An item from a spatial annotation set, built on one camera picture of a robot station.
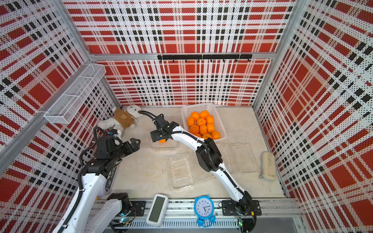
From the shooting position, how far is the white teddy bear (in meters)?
1.02

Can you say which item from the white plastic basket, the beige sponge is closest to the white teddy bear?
the white plastic basket

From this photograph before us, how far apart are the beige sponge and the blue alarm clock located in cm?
34

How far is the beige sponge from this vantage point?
0.82 m

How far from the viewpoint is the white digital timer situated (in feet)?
2.24
